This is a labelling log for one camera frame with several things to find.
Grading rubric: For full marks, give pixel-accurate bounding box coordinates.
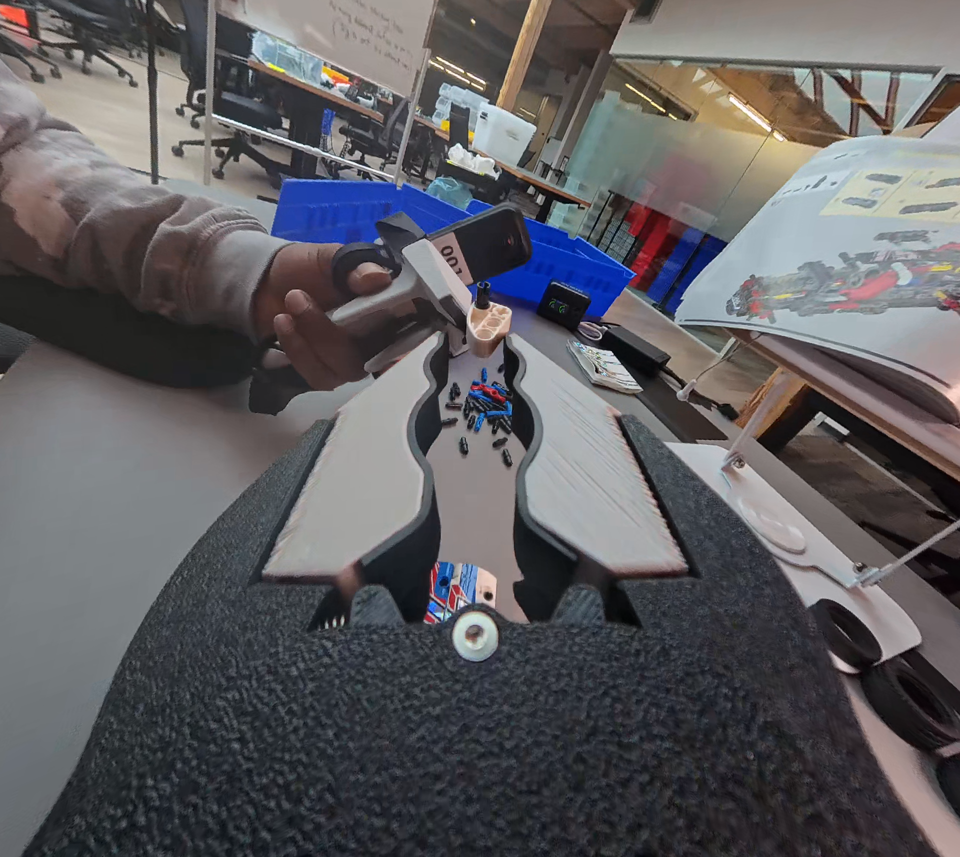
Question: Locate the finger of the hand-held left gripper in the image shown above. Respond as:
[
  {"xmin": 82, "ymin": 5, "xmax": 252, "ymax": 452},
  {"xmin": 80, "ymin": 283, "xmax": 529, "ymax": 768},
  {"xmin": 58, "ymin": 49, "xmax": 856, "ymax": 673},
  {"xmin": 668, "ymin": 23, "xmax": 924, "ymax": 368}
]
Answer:
[{"xmin": 417, "ymin": 269, "xmax": 474, "ymax": 359}]

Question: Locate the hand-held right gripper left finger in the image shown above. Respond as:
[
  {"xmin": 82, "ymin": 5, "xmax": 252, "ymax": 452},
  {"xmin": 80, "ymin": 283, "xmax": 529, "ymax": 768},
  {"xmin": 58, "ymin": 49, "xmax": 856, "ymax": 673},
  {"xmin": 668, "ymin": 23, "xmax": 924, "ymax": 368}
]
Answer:
[{"xmin": 261, "ymin": 333, "xmax": 451, "ymax": 603}]

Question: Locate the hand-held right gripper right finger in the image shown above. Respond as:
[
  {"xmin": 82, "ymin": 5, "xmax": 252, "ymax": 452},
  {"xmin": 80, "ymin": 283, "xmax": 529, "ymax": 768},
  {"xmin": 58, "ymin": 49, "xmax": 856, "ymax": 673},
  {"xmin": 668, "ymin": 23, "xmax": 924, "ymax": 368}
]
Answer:
[{"xmin": 502, "ymin": 333, "xmax": 691, "ymax": 603}]

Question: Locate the pale holed toy brick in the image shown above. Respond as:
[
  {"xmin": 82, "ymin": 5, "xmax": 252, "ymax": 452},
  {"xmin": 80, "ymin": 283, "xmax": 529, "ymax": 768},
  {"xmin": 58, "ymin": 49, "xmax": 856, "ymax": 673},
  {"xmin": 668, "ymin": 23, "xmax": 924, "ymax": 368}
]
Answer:
[{"xmin": 466, "ymin": 302, "xmax": 513, "ymax": 358}]

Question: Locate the blue white toy car panel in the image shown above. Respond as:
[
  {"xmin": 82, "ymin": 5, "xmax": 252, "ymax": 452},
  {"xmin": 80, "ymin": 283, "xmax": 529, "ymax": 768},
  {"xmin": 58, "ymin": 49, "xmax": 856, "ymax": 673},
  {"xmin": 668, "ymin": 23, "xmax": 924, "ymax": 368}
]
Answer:
[{"xmin": 423, "ymin": 560, "xmax": 501, "ymax": 626}]

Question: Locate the person's left forearm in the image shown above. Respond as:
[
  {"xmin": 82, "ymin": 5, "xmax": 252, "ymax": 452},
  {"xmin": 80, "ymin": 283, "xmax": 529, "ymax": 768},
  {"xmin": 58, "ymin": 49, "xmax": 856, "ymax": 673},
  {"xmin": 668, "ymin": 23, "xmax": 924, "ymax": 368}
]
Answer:
[{"xmin": 0, "ymin": 58, "xmax": 295, "ymax": 342}]

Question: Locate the grey desk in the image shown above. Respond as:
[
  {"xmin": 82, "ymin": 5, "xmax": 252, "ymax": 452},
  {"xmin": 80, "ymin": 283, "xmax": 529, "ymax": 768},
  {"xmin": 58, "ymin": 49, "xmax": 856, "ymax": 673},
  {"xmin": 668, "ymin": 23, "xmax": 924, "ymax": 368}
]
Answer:
[{"xmin": 0, "ymin": 287, "xmax": 960, "ymax": 857}]

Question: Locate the person's left hand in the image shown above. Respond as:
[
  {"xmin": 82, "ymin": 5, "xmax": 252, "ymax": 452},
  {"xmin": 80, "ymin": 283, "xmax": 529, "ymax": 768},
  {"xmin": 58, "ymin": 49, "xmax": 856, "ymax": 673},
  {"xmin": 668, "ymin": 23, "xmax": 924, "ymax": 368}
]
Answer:
[{"xmin": 253, "ymin": 240, "xmax": 408, "ymax": 393}]

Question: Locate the teal plastic bag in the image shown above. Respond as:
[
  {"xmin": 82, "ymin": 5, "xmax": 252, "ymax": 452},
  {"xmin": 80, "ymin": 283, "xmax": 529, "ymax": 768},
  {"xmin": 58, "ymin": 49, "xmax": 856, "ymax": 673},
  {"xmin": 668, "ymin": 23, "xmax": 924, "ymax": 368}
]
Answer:
[{"xmin": 426, "ymin": 175, "xmax": 475, "ymax": 211}]

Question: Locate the long wooden table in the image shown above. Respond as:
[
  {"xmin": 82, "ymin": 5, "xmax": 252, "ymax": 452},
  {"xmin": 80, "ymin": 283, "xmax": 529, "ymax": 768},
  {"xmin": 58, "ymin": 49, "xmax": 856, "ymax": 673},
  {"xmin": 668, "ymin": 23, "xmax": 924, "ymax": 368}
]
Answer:
[{"xmin": 247, "ymin": 57, "xmax": 595, "ymax": 215}]

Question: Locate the small black display device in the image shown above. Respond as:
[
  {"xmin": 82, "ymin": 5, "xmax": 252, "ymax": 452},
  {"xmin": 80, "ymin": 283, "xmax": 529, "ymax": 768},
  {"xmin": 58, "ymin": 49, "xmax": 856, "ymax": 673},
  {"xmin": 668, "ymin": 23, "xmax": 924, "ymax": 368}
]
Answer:
[{"xmin": 536, "ymin": 281, "xmax": 593, "ymax": 332}]

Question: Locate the small printed booklet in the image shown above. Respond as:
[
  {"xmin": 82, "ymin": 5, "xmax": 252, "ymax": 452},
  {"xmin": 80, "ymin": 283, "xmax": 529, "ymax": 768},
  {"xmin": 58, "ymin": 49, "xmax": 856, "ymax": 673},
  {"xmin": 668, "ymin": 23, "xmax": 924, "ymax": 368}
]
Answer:
[{"xmin": 567, "ymin": 338, "xmax": 645, "ymax": 395}]

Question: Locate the pile of black blue pins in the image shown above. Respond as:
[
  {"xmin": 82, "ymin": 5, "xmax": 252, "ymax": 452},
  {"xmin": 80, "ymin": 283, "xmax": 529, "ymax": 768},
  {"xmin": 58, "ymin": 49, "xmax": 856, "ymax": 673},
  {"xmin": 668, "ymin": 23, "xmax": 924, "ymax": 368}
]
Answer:
[{"xmin": 442, "ymin": 365, "xmax": 520, "ymax": 470}]

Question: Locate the white storage box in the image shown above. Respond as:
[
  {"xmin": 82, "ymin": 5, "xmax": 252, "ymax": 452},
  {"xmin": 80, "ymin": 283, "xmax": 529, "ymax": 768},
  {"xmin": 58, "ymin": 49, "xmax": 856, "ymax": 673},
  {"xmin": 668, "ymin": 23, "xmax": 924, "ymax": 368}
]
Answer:
[{"xmin": 472, "ymin": 99, "xmax": 538, "ymax": 165}]

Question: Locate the black power adapter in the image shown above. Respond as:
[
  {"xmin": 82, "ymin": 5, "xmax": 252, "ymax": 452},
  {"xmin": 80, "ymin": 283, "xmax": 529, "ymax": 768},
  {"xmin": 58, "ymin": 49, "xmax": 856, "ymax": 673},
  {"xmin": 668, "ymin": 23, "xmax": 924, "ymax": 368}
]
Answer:
[{"xmin": 600, "ymin": 323, "xmax": 673, "ymax": 372}]

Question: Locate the blue plastic bin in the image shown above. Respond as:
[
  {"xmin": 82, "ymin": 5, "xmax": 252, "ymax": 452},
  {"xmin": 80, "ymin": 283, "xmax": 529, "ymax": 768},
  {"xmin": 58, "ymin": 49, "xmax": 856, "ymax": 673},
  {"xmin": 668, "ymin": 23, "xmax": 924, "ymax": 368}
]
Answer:
[{"xmin": 270, "ymin": 178, "xmax": 637, "ymax": 318}]

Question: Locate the black office chair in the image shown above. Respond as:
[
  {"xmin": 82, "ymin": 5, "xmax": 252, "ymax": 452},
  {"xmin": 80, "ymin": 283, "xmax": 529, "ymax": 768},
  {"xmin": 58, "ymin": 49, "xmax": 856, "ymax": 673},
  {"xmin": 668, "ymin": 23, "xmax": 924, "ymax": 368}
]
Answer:
[
  {"xmin": 330, "ymin": 95, "xmax": 411, "ymax": 183},
  {"xmin": 171, "ymin": 0, "xmax": 288, "ymax": 181},
  {"xmin": 0, "ymin": 2, "xmax": 63, "ymax": 83},
  {"xmin": 41, "ymin": 0, "xmax": 148, "ymax": 90}
]

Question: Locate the book stand with white base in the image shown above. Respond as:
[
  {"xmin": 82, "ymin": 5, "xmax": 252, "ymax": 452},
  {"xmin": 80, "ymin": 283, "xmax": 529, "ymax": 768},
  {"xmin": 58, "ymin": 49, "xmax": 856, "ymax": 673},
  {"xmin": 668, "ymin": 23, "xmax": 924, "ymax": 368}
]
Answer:
[{"xmin": 663, "ymin": 332, "xmax": 960, "ymax": 675}]

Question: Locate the glass partition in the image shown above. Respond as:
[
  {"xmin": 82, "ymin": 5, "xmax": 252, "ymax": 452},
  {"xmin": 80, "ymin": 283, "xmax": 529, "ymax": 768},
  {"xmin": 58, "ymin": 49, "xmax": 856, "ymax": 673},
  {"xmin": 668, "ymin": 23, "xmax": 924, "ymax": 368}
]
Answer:
[{"xmin": 561, "ymin": 53, "xmax": 942, "ymax": 254}]

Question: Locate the black toy tire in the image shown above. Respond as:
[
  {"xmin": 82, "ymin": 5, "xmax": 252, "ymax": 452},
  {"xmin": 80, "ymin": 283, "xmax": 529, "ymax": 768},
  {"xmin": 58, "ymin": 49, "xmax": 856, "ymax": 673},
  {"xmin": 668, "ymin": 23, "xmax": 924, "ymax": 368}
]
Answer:
[
  {"xmin": 862, "ymin": 647, "xmax": 960, "ymax": 755},
  {"xmin": 813, "ymin": 597, "xmax": 883, "ymax": 672}
]

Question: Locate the instruction booklet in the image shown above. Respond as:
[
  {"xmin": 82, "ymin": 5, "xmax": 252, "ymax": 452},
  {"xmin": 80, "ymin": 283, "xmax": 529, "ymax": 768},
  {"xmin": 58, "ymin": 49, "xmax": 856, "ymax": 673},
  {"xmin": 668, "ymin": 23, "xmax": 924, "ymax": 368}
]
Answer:
[{"xmin": 675, "ymin": 135, "xmax": 960, "ymax": 425}]

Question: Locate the black tripod pole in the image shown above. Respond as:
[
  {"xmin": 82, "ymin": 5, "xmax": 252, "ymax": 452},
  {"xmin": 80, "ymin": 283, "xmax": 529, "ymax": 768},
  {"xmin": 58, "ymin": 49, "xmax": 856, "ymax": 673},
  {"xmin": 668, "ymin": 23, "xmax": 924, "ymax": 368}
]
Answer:
[{"xmin": 141, "ymin": 0, "xmax": 164, "ymax": 187}]

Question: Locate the wooden post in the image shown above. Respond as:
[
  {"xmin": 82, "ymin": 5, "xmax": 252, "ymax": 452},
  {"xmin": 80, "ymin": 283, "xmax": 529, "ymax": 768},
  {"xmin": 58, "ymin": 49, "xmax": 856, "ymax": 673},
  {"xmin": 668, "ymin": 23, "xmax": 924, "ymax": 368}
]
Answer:
[{"xmin": 495, "ymin": 0, "xmax": 573, "ymax": 113}]

